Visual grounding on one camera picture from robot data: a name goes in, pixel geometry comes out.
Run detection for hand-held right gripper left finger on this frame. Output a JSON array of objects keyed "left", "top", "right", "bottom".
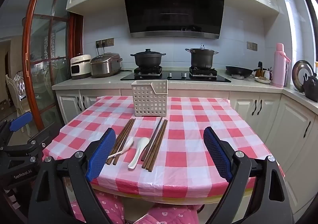
[{"left": 28, "top": 128, "right": 117, "bottom": 224}]

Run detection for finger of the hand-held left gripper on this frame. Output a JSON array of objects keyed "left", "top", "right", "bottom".
[
  {"left": 7, "top": 112, "right": 33, "bottom": 132},
  {"left": 5, "top": 128, "right": 60, "bottom": 157}
]

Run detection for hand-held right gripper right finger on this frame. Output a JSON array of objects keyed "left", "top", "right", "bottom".
[{"left": 203, "top": 127, "right": 295, "bottom": 224}]

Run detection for white ceramic spoon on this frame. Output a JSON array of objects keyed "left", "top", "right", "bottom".
[
  {"left": 107, "top": 138, "right": 134, "bottom": 159},
  {"left": 128, "top": 137, "right": 150, "bottom": 170}
]

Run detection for white perforated plastic basket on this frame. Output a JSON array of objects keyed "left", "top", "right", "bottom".
[{"left": 131, "top": 79, "right": 168, "bottom": 117}]

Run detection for ornate white chair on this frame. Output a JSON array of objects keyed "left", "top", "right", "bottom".
[{"left": 5, "top": 71, "right": 33, "bottom": 137}]

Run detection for red white checked tablecloth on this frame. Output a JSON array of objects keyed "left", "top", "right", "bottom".
[{"left": 42, "top": 95, "right": 285, "bottom": 198}]

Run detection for person's pink patterned pants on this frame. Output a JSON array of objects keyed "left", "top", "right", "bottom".
[{"left": 70, "top": 190, "right": 199, "bottom": 224}]

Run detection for white countertop cooker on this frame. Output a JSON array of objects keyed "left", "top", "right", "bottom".
[{"left": 70, "top": 54, "right": 92, "bottom": 80}]

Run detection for red wooden glass door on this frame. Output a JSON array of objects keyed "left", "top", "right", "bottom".
[{"left": 22, "top": 0, "right": 83, "bottom": 135}]

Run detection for black wok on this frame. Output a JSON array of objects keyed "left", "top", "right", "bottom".
[{"left": 225, "top": 65, "right": 253, "bottom": 78}]

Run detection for black glass gas stove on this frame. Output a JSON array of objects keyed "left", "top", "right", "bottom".
[{"left": 120, "top": 66, "right": 232, "bottom": 83}]

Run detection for silver rice cooker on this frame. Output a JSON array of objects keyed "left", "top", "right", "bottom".
[{"left": 90, "top": 52, "right": 123, "bottom": 78}]

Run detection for brown glass bottle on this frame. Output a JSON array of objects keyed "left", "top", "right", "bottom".
[{"left": 255, "top": 61, "right": 265, "bottom": 78}]

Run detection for tall dark stock pot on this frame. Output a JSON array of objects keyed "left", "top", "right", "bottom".
[{"left": 185, "top": 44, "right": 219, "bottom": 70}]

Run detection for pink thermos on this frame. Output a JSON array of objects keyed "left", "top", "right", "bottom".
[{"left": 272, "top": 43, "right": 291, "bottom": 88}]

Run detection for black casserole pot with lid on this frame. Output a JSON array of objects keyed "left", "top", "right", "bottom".
[{"left": 130, "top": 49, "right": 166, "bottom": 68}]

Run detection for black teapot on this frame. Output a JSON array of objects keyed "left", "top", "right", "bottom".
[{"left": 303, "top": 73, "right": 318, "bottom": 102}]

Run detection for glass pot lid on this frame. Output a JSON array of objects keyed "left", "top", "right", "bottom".
[{"left": 292, "top": 60, "right": 314, "bottom": 90}]

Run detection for black range hood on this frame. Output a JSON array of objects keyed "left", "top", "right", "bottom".
[{"left": 121, "top": 0, "right": 227, "bottom": 40}]

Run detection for gold wall outlet row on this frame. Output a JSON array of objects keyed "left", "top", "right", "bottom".
[{"left": 96, "top": 38, "right": 114, "bottom": 48}]

